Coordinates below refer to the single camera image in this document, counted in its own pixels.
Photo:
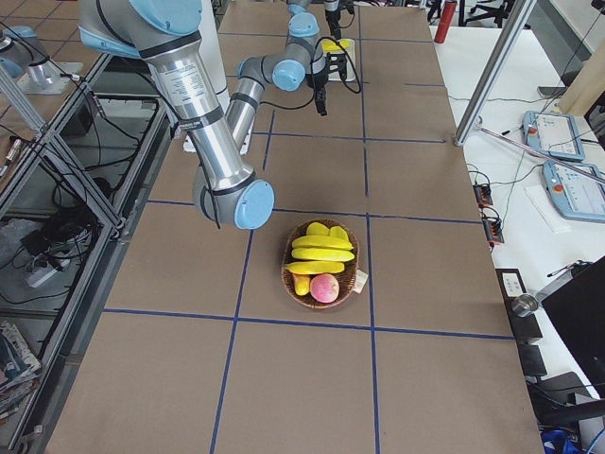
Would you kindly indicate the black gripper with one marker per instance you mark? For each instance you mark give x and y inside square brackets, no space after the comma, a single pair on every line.
[319,78]
[334,10]

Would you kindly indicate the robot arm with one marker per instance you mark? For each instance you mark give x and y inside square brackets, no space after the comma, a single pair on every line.
[301,61]
[167,36]

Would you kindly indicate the white basket tag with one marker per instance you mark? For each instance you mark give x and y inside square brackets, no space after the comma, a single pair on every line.
[361,279]

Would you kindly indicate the brown wicker basket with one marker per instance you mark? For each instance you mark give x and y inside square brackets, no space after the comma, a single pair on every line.
[345,278]

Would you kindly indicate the white bear tray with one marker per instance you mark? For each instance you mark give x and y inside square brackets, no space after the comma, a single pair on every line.
[350,54]

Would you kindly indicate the red cylinder bottle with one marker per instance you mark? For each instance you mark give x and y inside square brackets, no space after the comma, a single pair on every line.
[447,13]

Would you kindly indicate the yellow starfruit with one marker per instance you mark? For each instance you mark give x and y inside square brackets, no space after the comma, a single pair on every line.
[320,229]

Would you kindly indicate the black office chair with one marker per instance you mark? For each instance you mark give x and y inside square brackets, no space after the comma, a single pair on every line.
[499,11]

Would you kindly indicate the yellow orange pear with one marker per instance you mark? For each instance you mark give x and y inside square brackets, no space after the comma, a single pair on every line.
[301,284]

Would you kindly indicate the red pink apple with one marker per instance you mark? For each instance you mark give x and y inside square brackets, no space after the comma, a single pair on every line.
[324,288]

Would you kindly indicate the far blue teach pendant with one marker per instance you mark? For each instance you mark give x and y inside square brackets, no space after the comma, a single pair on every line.
[553,134]

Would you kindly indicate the blue teach pendant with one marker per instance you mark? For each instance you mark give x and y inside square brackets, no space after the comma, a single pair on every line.
[575,193]
[553,134]

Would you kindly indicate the green tipped stick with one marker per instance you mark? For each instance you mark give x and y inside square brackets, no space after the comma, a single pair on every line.
[541,155]

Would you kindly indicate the near blue teach pendant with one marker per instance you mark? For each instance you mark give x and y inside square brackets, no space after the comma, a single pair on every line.
[575,193]

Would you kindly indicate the metal cup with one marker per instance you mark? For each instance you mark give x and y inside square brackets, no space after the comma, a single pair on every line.
[524,305]

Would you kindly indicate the black label box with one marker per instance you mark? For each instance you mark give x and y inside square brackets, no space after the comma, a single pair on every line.
[525,330]

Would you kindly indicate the stack of cloths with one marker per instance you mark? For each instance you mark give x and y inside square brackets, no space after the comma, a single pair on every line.
[20,369]

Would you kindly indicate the aluminium frame post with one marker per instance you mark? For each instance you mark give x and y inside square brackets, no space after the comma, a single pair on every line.
[506,41]

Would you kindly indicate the black cable connector left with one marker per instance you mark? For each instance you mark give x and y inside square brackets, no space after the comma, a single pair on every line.
[483,194]

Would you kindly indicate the black cable connector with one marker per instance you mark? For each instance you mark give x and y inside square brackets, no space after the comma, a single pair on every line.
[483,194]
[493,230]

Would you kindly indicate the black cable connector right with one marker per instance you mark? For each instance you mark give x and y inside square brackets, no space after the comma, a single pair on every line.
[493,230]

